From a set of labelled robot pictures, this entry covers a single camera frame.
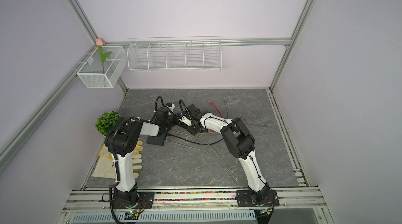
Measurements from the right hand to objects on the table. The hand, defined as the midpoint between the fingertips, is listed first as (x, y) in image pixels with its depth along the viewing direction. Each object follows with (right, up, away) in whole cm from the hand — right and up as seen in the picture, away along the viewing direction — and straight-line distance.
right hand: (192, 128), depth 99 cm
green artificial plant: (-45, +6, -16) cm, 48 cm away
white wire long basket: (-1, +48, +1) cm, 48 cm away
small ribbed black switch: (-4, +4, -9) cm, 11 cm away
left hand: (-4, +6, +3) cm, 8 cm away
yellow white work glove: (-46, -19, -14) cm, 52 cm away
